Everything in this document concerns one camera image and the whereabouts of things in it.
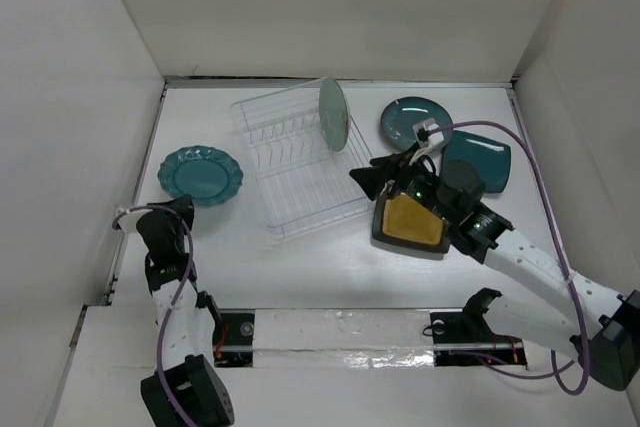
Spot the dark blue round plate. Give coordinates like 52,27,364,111
380,96,452,151

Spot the metal rail bar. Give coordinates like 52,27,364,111
214,335,524,361

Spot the brown square plate black rim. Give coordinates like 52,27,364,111
371,192,450,256

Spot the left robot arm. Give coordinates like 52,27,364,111
135,195,235,426

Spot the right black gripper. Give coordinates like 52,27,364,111
348,142,455,224

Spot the teal scalloped plate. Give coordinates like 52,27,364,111
157,145,244,207

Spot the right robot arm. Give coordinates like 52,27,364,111
349,154,639,391

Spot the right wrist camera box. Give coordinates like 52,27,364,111
412,118,446,153

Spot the teal square plate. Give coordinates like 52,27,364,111
442,131,512,194

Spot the clear white dish rack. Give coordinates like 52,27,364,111
231,77,371,240

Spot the light green floral plate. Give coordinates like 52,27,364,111
318,78,350,152

